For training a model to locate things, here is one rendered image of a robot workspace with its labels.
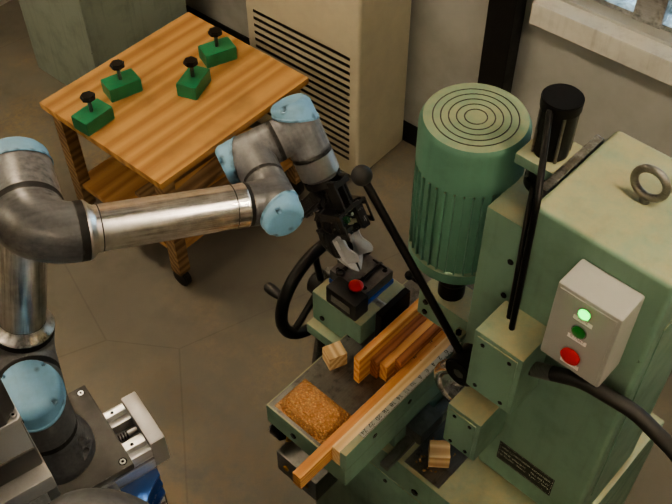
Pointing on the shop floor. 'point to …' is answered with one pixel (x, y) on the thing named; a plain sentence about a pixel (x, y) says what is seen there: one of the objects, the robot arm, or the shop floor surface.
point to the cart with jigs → (168, 116)
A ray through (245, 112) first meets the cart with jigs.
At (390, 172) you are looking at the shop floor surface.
